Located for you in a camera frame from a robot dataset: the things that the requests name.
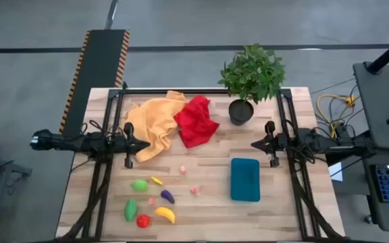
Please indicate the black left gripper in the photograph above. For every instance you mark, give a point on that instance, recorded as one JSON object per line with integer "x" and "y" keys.
{"x": 128, "y": 148}

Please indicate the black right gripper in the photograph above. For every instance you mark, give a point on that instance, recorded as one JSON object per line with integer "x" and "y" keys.
{"x": 273, "y": 143}

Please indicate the small yellow toy pepper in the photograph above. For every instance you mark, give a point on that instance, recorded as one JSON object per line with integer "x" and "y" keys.
{"x": 156, "y": 181}

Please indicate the green toy lime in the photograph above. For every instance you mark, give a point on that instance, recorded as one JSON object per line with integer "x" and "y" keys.
{"x": 139, "y": 185}

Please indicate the small pink toy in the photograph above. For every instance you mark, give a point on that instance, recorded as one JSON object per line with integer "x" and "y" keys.
{"x": 151, "y": 202}
{"x": 183, "y": 169}
{"x": 194, "y": 191}

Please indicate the purple toy eggplant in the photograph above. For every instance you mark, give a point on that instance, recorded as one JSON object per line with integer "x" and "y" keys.
{"x": 167, "y": 196}

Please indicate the yellow toy banana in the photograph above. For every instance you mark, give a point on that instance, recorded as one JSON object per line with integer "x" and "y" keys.
{"x": 165, "y": 212}

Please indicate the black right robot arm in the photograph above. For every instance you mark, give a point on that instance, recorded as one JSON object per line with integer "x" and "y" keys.
{"x": 333, "y": 143}

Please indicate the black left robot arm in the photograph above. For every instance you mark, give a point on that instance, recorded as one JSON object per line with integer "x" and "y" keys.
{"x": 79, "y": 143}

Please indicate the orange cloth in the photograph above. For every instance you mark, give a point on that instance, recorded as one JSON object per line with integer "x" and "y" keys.
{"x": 154, "y": 125}

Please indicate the teal plastic container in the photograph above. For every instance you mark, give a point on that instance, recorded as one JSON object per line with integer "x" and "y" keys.
{"x": 245, "y": 180}

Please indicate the red cloth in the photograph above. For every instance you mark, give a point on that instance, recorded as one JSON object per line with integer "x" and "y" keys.
{"x": 194, "y": 123}

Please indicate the green toy cucumber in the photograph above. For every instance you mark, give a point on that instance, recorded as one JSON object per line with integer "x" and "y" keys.
{"x": 130, "y": 210}

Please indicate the green plant in black pot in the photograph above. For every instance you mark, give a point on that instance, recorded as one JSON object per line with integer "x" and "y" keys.
{"x": 252, "y": 72}

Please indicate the red toy tomato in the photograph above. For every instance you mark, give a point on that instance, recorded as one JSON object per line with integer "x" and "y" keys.
{"x": 143, "y": 221}

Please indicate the white paper sheet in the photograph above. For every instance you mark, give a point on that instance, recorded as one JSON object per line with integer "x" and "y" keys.
{"x": 335, "y": 172}

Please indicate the black ramp with hazard stripes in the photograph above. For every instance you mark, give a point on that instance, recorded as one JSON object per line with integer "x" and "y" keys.
{"x": 96, "y": 74}

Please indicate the grey equipment cart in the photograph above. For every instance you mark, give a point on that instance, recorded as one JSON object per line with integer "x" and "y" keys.
{"x": 380, "y": 111}

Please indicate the black pole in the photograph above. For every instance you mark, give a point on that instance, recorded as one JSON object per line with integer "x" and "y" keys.
{"x": 388, "y": 54}

